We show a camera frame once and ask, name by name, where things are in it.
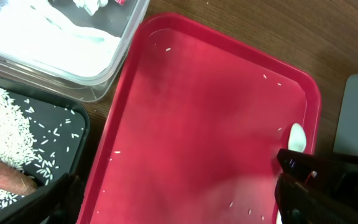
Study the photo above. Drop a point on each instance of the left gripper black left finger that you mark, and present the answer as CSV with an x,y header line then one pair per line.
x,y
59,202

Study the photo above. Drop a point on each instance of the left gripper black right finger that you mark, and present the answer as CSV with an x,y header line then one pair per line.
x,y
299,204

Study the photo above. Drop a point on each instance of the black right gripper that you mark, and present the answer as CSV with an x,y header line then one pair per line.
x,y
335,177

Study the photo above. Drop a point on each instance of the white plastic spoon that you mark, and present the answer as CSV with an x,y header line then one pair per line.
x,y
296,143

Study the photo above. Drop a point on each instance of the brown carrot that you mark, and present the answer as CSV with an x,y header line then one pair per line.
x,y
13,181

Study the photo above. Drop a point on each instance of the black waste bin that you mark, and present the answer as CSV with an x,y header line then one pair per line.
x,y
7,198

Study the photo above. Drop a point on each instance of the cooked rice heap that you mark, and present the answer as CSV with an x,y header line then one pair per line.
x,y
38,139

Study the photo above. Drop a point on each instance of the red plastic tray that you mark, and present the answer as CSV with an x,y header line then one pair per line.
x,y
194,129

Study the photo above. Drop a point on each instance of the clear plastic bin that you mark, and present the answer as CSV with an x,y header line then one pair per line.
x,y
109,16

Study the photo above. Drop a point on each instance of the crumpled white tissue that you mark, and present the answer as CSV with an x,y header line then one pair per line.
x,y
35,31

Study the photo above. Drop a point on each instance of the red patterned wrapper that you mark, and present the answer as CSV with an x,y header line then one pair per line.
x,y
121,2

